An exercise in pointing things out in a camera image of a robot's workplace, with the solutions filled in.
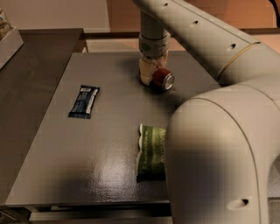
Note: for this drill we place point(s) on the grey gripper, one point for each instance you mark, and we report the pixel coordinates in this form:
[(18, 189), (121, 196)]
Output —
[(154, 46)]

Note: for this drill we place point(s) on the red coke can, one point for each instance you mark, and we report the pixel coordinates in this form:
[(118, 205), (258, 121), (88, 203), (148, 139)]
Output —
[(162, 79)]

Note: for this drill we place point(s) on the green jalapeno chips bag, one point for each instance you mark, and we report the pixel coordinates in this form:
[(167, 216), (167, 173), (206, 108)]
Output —
[(150, 160)]

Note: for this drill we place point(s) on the dark blue snack bar wrapper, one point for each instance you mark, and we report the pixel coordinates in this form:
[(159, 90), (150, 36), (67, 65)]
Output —
[(84, 102)]

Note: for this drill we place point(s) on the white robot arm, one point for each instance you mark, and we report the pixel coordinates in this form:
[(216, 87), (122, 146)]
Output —
[(219, 145)]

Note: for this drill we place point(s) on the white box with snacks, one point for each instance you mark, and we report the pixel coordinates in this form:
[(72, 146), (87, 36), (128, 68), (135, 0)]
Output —
[(10, 39)]

